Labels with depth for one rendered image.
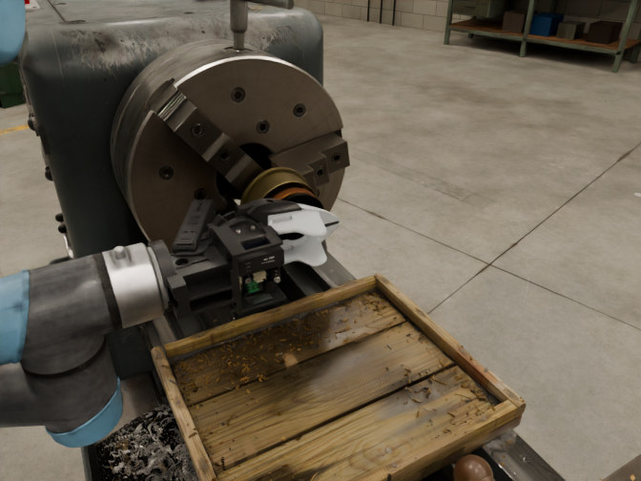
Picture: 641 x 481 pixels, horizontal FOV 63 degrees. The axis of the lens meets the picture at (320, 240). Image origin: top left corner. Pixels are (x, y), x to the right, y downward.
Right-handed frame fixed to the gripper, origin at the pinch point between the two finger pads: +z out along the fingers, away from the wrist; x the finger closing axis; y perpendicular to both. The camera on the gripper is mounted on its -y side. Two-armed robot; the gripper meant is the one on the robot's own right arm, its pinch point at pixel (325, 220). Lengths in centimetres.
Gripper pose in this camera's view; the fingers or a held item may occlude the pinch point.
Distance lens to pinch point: 61.2
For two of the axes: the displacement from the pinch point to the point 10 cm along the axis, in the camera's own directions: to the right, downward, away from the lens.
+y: 4.8, 4.6, -7.5
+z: 8.8, -2.5, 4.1
